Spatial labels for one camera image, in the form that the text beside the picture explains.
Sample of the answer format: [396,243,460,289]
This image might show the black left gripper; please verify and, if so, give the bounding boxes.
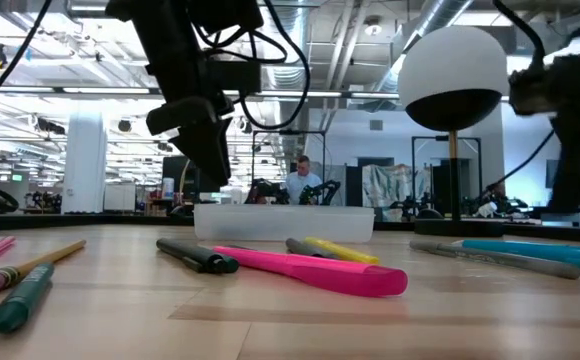
[137,22,234,187]

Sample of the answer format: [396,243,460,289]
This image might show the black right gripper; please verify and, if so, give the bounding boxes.
[508,37,580,210]

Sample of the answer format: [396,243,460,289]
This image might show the blue marker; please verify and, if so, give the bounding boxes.
[451,238,580,275]

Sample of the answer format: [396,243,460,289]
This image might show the clear plastic supply box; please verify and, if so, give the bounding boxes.
[193,202,376,245]

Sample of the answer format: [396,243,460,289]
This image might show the black pen with clip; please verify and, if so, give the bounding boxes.
[155,237,241,275]

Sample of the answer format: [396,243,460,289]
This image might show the silver grey pen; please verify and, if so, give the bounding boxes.
[409,240,580,281]

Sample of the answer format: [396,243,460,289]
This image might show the grey marker pen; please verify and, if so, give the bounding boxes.
[285,237,340,261]

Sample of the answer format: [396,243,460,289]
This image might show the pink highlighter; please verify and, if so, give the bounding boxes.
[213,244,410,299]

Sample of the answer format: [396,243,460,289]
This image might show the yellow highlighter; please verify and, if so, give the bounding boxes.
[303,236,382,266]

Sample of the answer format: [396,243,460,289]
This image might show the yellow pencil pink eraser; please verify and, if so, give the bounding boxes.
[0,239,88,297]

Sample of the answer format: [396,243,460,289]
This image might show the black computer monitor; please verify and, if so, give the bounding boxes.
[162,155,222,194]

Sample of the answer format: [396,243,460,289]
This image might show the person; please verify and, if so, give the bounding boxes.
[284,154,324,206]

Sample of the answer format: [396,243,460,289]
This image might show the white cabinet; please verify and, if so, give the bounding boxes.
[103,182,138,213]

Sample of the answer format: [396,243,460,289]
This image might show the white globe table lamp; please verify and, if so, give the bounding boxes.
[397,24,510,239]

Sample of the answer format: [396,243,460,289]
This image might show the patterned tarp cloth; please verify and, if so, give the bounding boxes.
[362,163,432,209]

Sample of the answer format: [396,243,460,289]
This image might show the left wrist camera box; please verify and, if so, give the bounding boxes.
[204,59,263,97]

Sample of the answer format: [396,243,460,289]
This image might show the black frame rack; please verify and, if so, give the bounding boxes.
[251,129,327,205]
[411,135,483,221]

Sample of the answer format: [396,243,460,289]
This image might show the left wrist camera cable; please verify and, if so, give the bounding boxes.
[189,0,312,132]

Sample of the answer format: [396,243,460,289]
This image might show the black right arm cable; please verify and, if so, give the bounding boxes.
[479,0,556,199]

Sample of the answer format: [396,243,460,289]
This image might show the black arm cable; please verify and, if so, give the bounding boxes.
[0,0,54,121]
[479,0,556,199]

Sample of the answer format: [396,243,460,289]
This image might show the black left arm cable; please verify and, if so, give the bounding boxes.
[0,0,54,121]

